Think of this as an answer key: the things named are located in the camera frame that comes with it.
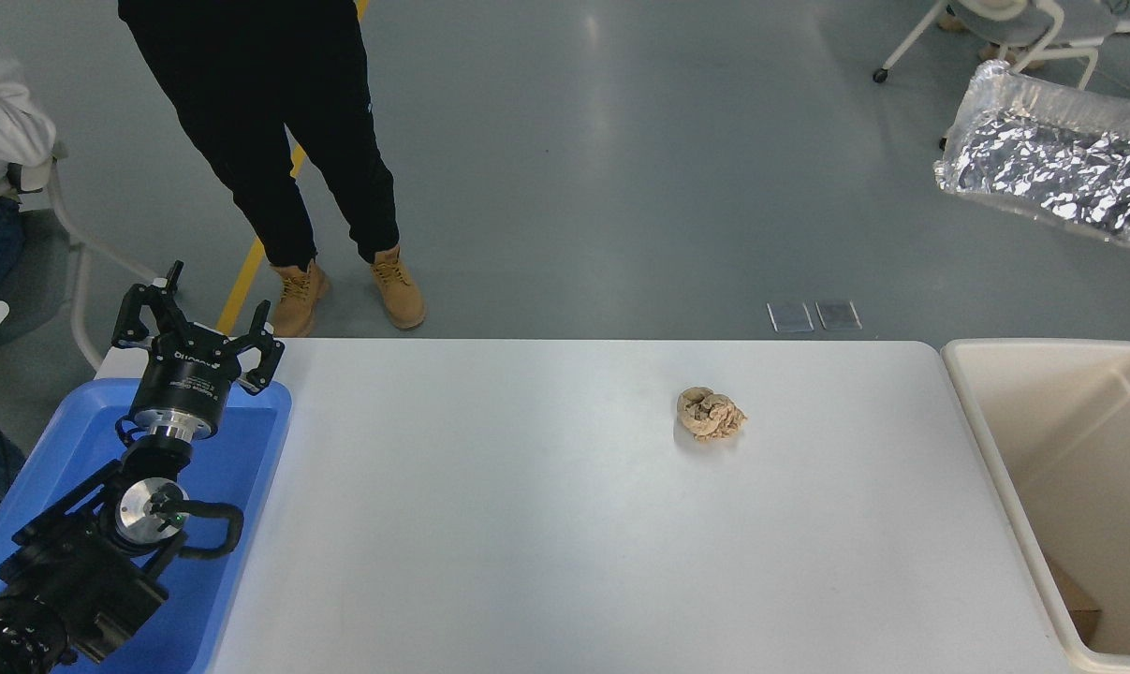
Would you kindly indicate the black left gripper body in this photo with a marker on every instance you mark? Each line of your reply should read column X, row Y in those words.
column 185, row 384

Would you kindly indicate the foil tray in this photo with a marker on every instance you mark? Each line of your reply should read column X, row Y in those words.
column 1042, row 159

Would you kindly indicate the clear floor plate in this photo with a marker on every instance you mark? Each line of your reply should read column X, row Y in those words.
column 790, row 318
column 838, row 316

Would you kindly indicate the blue plastic tray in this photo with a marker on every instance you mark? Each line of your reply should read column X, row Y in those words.
column 237, row 449

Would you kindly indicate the white wheeled chair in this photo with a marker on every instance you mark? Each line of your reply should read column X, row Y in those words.
column 1079, row 33

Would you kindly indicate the standing person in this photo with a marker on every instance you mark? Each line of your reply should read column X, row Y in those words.
column 246, row 122

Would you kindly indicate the large pale bin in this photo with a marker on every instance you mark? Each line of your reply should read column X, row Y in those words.
column 1089, row 524

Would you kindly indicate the crumpled tan paper ball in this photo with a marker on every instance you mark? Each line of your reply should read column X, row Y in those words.
column 710, row 415

